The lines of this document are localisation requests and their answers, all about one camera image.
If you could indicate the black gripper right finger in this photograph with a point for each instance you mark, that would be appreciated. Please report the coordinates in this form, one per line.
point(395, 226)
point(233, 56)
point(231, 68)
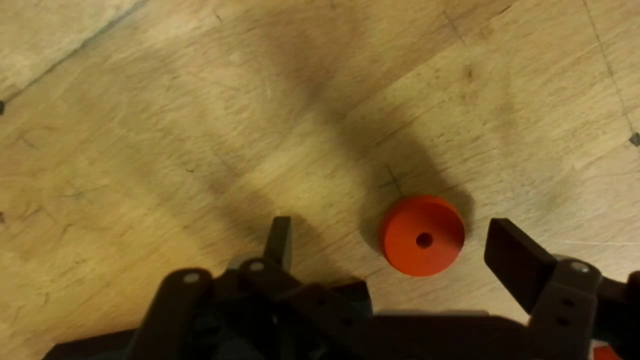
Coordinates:
point(521, 260)

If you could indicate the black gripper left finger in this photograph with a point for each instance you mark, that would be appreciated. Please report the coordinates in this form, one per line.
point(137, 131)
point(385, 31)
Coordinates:
point(277, 241)

